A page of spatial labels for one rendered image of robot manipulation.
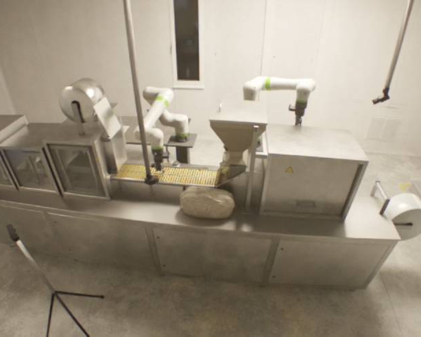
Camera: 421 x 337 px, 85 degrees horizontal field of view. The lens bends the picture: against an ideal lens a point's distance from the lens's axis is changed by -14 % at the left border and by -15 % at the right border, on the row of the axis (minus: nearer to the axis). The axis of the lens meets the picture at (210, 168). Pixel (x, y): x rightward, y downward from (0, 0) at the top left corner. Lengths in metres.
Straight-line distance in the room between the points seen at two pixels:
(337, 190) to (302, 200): 0.26
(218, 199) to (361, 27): 3.24
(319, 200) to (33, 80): 4.99
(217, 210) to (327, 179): 0.78
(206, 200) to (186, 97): 2.70
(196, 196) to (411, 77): 3.84
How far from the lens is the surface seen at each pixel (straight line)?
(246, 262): 2.19
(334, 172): 1.88
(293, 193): 1.92
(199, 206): 1.87
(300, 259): 2.18
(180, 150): 2.66
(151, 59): 4.29
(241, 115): 1.69
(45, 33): 5.10
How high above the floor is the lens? 2.21
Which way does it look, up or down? 35 degrees down
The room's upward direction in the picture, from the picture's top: straight up
